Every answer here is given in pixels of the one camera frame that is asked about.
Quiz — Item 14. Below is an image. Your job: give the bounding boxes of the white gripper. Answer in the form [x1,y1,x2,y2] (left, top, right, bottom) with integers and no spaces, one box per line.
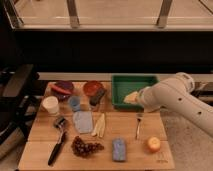
[124,87,150,109]

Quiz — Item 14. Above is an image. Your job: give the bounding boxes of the dark purple grape bunch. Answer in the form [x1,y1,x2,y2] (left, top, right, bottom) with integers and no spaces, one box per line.
[71,136,104,158]

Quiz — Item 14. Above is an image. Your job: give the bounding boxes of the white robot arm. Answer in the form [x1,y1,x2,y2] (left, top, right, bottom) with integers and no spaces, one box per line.
[124,72,213,137]

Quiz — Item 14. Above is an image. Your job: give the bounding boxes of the white plastic cup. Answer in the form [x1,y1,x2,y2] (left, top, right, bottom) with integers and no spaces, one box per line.
[42,96,59,115]

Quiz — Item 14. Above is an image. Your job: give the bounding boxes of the green plastic tray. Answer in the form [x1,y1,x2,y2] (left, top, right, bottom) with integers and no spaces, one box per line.
[111,75,158,111]

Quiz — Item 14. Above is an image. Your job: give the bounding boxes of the silver fork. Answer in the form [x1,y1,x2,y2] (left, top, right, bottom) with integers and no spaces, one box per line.
[135,113,143,140]

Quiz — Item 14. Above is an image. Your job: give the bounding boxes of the dark sponge block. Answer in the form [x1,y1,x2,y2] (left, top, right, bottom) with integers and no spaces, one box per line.
[89,88,106,106]

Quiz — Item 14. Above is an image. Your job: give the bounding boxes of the orange red bowl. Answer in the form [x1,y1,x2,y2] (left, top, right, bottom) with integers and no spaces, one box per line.
[83,80,103,96]

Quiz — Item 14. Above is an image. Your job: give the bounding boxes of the pale banana peel strips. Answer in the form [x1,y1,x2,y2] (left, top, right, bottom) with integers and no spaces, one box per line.
[91,113,105,138]

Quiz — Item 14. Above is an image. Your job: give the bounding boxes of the blue sponge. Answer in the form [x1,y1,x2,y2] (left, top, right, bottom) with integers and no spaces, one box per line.
[112,138,126,162]

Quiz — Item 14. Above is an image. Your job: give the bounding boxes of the orange fruit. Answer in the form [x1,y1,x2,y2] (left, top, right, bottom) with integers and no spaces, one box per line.
[147,137,161,152]

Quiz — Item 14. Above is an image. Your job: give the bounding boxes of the light blue cloth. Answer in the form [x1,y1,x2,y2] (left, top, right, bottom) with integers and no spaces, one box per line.
[73,111,93,134]

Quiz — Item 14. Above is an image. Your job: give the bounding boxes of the wooden cutting board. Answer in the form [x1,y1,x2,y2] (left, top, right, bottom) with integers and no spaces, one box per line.
[18,80,176,171]

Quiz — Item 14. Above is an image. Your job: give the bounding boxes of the purple bowl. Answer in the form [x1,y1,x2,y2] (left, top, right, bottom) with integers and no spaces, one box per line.
[50,81,74,101]

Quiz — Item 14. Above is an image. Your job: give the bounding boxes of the red carrot piece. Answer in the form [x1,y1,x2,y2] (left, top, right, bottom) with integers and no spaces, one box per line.
[50,84,71,95]

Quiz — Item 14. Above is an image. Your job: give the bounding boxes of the black chair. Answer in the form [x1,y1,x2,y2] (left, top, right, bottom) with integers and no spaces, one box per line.
[0,64,39,145]

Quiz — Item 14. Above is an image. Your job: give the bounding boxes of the black handled peeler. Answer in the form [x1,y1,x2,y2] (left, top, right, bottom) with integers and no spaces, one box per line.
[48,116,66,166]

